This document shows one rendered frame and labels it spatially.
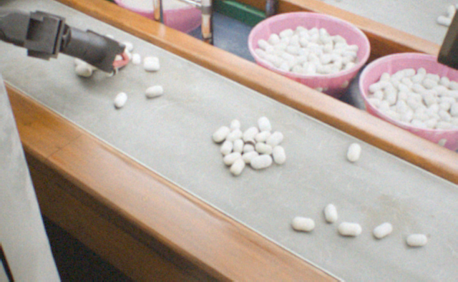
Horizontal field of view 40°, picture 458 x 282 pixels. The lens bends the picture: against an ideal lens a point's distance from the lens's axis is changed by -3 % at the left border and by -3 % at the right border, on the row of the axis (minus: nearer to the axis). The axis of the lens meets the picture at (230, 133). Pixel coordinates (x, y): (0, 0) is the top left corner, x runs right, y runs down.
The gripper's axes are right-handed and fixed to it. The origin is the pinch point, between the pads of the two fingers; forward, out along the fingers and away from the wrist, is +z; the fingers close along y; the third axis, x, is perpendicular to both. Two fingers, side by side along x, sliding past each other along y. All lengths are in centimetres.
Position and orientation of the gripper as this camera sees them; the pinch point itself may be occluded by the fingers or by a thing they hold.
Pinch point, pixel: (125, 60)
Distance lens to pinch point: 139.1
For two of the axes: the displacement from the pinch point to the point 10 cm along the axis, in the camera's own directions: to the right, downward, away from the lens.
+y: -7.7, -3.9, 5.1
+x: -4.0, 9.1, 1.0
